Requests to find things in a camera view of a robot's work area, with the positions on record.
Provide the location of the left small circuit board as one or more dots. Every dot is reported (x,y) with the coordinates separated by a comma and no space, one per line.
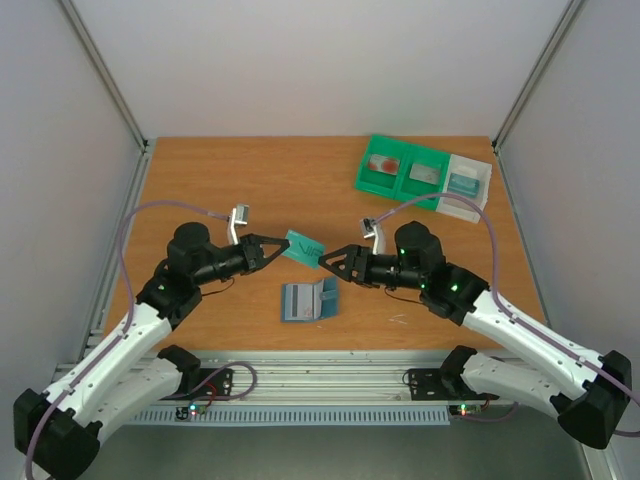
(188,413)

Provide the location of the right small circuit board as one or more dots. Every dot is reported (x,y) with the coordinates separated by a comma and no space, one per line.
(465,409)

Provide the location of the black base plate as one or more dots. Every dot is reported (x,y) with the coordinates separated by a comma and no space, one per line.
(202,384)
(427,384)

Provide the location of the right aluminium corner post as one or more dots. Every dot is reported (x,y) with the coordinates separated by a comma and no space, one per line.
(552,45)

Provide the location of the grey card in bin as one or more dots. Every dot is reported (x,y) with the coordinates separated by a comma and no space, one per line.
(425,174)

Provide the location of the blue card holder wallet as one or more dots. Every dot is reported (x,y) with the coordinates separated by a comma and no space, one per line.
(326,300)

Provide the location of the middle green plastic bin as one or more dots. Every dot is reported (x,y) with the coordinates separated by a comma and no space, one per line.
(407,189)

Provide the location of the small circuit board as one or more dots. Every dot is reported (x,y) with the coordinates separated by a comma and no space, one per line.
(465,409)
(188,413)

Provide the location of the green plastic bin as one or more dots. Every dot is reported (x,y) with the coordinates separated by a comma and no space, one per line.
(378,183)
(407,189)

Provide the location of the aluminium corner post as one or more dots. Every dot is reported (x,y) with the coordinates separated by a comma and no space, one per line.
(552,45)
(96,59)

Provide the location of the left aluminium corner post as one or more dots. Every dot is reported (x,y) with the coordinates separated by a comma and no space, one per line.
(96,59)

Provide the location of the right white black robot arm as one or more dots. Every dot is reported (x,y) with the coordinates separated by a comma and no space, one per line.
(585,391)

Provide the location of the aluminium front rail frame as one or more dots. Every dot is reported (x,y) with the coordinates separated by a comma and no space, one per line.
(315,377)

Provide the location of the red patterned card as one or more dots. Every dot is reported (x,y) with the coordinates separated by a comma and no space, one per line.
(383,164)

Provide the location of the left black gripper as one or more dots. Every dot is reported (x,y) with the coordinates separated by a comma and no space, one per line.
(254,254)

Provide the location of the teal card in white bin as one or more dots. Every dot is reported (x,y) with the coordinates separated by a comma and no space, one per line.
(463,185)

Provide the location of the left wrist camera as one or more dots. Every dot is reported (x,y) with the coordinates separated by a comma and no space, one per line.
(238,218)

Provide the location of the white plastic bin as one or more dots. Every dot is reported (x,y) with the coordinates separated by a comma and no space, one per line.
(471,168)

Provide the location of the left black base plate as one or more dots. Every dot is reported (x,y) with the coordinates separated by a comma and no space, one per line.
(202,384)

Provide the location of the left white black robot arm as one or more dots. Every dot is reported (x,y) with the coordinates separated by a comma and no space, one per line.
(62,429)

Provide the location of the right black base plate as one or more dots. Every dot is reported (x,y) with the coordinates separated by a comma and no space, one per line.
(427,384)

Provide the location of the grey slotted cable duct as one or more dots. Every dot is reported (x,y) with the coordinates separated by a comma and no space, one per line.
(230,416)

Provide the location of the left green plastic bin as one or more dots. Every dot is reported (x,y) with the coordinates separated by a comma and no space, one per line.
(378,183)

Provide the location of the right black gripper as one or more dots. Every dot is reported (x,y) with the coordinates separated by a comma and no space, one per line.
(357,265)

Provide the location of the teal VIP card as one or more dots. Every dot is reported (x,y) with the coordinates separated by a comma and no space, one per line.
(303,249)

